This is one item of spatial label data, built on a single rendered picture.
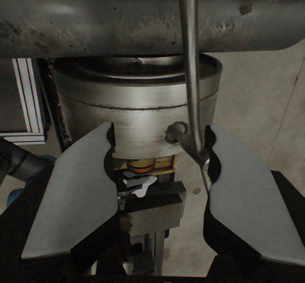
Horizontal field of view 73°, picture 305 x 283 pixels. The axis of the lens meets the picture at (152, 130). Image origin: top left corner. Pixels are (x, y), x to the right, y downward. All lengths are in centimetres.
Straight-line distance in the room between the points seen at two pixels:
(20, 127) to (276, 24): 143
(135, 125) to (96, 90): 7
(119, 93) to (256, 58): 176
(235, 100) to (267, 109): 40
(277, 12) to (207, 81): 11
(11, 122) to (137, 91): 130
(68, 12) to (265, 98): 208
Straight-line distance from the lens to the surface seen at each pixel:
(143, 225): 95
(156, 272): 159
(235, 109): 206
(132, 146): 32
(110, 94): 28
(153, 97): 28
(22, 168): 63
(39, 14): 24
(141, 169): 51
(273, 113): 238
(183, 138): 29
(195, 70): 18
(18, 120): 151
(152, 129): 30
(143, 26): 24
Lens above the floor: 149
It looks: 56 degrees down
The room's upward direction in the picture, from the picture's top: 154 degrees clockwise
